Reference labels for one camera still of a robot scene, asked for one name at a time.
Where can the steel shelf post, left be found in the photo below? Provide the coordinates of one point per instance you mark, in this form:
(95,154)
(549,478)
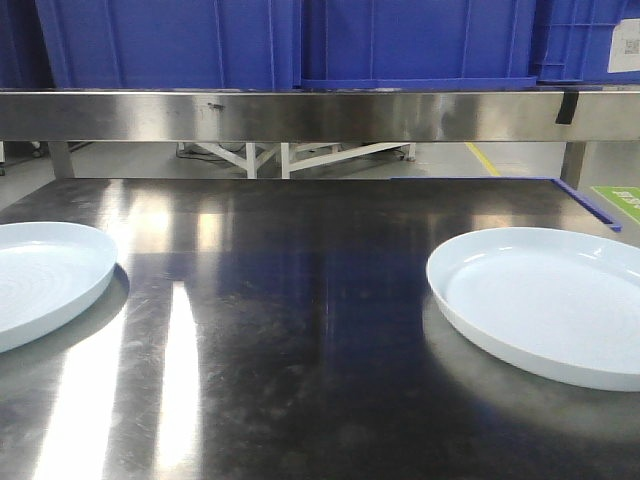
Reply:
(60,156)

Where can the large blue crate, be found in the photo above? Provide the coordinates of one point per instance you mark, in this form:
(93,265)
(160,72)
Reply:
(417,45)
(243,45)

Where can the blue crate with label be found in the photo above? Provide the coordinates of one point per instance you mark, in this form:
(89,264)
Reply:
(586,42)

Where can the large blue crate, middle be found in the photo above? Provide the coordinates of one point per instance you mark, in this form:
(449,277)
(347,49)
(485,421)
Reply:
(417,45)

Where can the large blue crate, left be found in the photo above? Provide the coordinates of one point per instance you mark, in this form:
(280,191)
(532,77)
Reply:
(243,45)

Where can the steel shelf post, right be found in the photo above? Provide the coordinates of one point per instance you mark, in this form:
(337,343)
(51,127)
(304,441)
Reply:
(572,164)

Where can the steel shelf post, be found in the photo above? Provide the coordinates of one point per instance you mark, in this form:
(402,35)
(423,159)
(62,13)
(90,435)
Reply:
(572,164)
(60,156)

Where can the light blue plate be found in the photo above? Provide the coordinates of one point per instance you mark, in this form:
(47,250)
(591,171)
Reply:
(559,304)
(51,272)

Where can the white metal frame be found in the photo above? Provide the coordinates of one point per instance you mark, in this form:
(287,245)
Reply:
(293,157)

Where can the stainless steel shelf rail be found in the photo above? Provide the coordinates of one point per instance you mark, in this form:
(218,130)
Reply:
(602,114)

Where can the black tape strip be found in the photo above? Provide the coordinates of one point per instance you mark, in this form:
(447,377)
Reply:
(567,107)

